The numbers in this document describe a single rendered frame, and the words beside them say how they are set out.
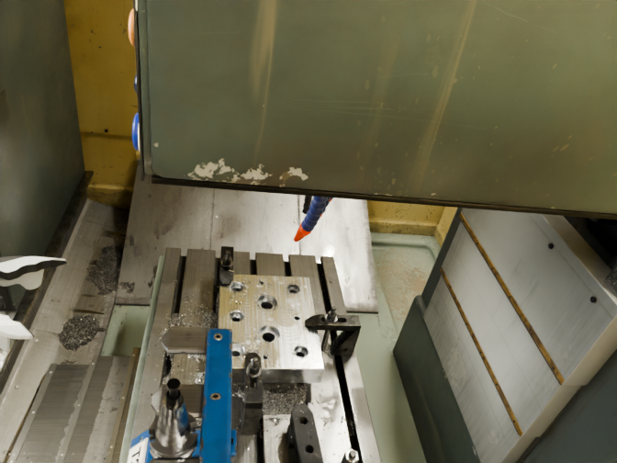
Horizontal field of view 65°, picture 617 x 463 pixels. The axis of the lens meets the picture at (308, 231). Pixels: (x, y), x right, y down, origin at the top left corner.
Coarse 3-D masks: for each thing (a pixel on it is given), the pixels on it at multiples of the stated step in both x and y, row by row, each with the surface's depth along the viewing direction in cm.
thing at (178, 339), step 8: (176, 328) 79; (184, 328) 79; (192, 328) 79; (200, 328) 80; (208, 328) 80; (168, 336) 77; (176, 336) 77; (184, 336) 78; (192, 336) 78; (200, 336) 78; (168, 344) 76; (176, 344) 76; (184, 344) 76; (192, 344) 77; (200, 344) 77; (168, 352) 75; (176, 352) 75; (184, 352) 76; (192, 352) 76; (200, 352) 76
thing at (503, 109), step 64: (192, 0) 31; (256, 0) 31; (320, 0) 32; (384, 0) 32; (448, 0) 33; (512, 0) 33; (576, 0) 34; (192, 64) 33; (256, 64) 34; (320, 64) 34; (384, 64) 35; (448, 64) 35; (512, 64) 36; (576, 64) 36; (192, 128) 36; (256, 128) 37; (320, 128) 37; (384, 128) 38; (448, 128) 39; (512, 128) 39; (576, 128) 40; (320, 192) 41; (384, 192) 42; (448, 192) 42; (512, 192) 43; (576, 192) 44
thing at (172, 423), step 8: (184, 400) 60; (168, 408) 59; (176, 408) 59; (184, 408) 60; (160, 416) 61; (168, 416) 59; (176, 416) 60; (184, 416) 61; (160, 424) 61; (168, 424) 60; (176, 424) 60; (184, 424) 61; (160, 432) 61; (168, 432) 61; (176, 432) 61; (184, 432) 62; (160, 440) 62; (168, 440) 61; (176, 440) 62; (184, 440) 63
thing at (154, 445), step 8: (192, 416) 66; (152, 424) 64; (192, 424) 66; (152, 432) 64; (192, 432) 67; (192, 440) 63; (152, 448) 62; (160, 448) 62; (168, 448) 62; (176, 448) 62; (184, 448) 62; (192, 448) 64; (152, 456) 63; (160, 456) 62; (168, 456) 62; (176, 456) 62; (184, 456) 63
